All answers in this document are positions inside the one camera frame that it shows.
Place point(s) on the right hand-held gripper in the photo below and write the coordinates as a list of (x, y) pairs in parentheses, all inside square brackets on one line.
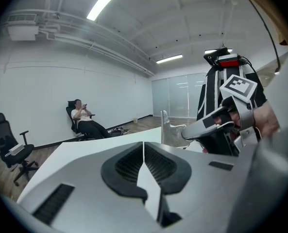
[(239, 86)]

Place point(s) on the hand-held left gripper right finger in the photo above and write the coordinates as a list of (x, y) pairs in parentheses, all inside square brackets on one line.
[(202, 183)]

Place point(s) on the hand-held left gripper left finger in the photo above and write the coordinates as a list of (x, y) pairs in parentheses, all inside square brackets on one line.
[(85, 173)]

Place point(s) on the person's right forearm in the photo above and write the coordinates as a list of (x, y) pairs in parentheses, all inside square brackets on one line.
[(267, 118)]

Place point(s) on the person's right hand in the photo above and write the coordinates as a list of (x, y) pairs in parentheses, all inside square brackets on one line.
[(235, 125)]

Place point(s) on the frosted glass partition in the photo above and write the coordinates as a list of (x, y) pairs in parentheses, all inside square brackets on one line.
[(177, 96)]

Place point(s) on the black reclining office chair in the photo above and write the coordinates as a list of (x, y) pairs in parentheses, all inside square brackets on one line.
[(71, 120)]

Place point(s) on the red and white device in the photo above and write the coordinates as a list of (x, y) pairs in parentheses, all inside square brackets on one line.
[(228, 61)]

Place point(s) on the rectangular ceiling light panel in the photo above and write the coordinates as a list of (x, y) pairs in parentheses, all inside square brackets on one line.
[(211, 50), (169, 58)]

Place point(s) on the white box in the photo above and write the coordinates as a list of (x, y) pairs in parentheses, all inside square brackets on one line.
[(16, 150)]

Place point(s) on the black mesh office chair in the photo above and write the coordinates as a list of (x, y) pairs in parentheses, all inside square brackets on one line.
[(10, 152)]

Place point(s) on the person's mustard shirt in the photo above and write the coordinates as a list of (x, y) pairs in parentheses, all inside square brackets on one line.
[(279, 18)]

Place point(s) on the white ceiling pipes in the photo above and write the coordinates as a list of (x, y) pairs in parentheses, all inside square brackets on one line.
[(97, 47)]

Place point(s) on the white ceiling air conditioner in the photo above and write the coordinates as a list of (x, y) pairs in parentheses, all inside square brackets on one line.
[(22, 28)]

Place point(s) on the long ceiling light strip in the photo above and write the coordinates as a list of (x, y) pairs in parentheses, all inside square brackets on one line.
[(105, 1)]

